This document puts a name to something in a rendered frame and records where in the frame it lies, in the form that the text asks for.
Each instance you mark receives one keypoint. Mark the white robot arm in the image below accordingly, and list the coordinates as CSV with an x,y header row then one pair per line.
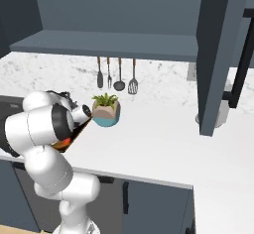
x,y
46,127

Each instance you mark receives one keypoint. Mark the grey base cabinet front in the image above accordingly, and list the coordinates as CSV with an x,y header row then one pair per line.
x,y
109,208

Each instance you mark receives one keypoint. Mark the dark blue base cabinet door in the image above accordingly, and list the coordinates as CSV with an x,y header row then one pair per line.
x,y
15,195
158,208

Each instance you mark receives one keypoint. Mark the potted plant in teal pot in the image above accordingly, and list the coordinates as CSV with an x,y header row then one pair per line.
x,y
106,114

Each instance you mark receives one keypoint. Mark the black hob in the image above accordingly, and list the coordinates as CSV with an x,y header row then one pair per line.
x,y
6,112

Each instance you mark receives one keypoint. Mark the dark blue wall cabinet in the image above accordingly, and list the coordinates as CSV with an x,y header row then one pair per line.
x,y
109,43

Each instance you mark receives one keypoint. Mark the dark blue wall cabinet door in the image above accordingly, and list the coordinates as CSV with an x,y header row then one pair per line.
x,y
215,46
18,20
248,39

